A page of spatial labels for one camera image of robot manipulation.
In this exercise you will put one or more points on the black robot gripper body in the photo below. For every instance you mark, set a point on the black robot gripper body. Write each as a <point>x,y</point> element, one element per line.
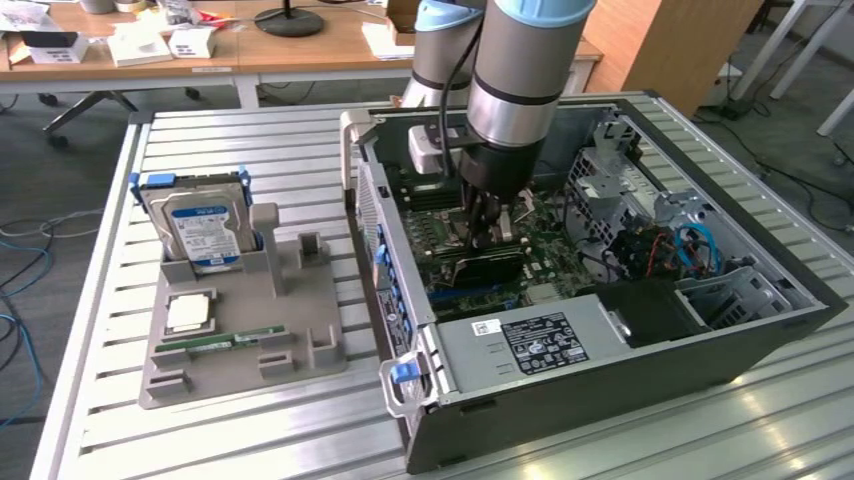
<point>500,170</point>

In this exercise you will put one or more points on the graphics card with metal bracket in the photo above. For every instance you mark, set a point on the graphics card with metal bracket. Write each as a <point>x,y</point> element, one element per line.
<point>490,272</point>

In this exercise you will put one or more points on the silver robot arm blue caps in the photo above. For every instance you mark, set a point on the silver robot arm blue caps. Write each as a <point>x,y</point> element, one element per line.
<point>514,65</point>

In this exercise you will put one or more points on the CPU socket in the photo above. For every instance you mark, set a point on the CPU socket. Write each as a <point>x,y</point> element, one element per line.
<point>455,227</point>

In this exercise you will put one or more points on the metal socket cover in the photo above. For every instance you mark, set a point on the metal socket cover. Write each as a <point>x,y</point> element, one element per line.
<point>526,205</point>

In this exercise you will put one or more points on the green motherboard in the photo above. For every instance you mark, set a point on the green motherboard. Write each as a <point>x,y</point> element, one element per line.
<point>554,272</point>

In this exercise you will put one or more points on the blue expansion slot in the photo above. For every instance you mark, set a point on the blue expansion slot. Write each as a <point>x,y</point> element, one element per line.
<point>439,295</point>

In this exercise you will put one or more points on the silver perforated drive cage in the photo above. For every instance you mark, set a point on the silver perforated drive cage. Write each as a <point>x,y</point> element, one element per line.
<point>614,215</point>

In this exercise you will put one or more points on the grey power supply unit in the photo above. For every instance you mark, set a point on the grey power supply unit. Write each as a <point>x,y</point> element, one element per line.
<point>467,360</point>

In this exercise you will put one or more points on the white paper booklet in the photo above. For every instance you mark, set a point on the white paper booklet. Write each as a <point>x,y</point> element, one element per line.
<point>383,45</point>

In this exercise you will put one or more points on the blue case release latch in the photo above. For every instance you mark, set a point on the blue case release latch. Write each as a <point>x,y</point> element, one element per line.
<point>401,374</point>

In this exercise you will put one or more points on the brown cardboard box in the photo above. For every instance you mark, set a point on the brown cardboard box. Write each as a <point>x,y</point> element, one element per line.
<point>400,15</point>

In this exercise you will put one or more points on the grey metal disk bay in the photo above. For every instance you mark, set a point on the grey metal disk bay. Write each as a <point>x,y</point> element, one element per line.
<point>727,300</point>

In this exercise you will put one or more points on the wooden cabinet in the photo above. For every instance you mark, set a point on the wooden cabinet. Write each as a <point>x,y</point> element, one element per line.
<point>694,60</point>

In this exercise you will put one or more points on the grey plastic parts rack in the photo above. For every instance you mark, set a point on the grey plastic parts rack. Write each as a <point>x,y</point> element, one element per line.
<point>247,310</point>

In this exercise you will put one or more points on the black open PC case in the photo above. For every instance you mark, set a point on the black open PC case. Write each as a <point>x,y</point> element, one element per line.
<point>600,415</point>

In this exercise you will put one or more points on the hard disk in blue carrier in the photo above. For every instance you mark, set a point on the hard disk in blue carrier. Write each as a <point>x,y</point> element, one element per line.
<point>200,235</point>

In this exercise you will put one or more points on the black round lamp base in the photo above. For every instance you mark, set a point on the black round lamp base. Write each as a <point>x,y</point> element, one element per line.
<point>289,24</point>

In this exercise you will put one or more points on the green RAM stick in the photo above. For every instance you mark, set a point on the green RAM stick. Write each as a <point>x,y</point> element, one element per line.
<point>213,341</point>

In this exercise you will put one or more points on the silver CPU chip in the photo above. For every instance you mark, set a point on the silver CPU chip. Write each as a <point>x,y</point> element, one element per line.
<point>187,312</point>

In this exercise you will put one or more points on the small white labelled box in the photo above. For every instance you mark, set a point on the small white labelled box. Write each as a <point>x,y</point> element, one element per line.
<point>192,44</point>

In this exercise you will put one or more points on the open white cardboard box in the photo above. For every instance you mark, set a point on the open white cardboard box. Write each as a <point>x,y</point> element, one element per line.
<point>136,50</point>

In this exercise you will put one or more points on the black desk leg with casters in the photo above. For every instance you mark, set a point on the black desk leg with casters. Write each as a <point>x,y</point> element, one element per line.
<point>87,109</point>

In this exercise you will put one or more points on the long wooden desk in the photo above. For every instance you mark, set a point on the long wooden desk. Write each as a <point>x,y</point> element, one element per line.
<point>100,72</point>

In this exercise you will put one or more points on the grey cup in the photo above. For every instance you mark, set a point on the grey cup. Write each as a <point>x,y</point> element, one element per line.
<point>97,6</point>

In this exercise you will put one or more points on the white box with black label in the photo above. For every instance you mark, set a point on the white box with black label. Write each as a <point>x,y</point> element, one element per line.
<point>60,54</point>

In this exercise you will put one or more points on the black device on box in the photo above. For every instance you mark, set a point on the black device on box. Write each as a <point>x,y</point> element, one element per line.
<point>49,39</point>

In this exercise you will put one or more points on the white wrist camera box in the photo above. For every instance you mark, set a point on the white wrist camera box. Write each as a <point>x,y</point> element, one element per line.
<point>425,152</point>

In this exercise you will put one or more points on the white table frame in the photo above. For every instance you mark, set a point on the white table frame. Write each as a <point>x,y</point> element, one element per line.
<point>767,52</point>

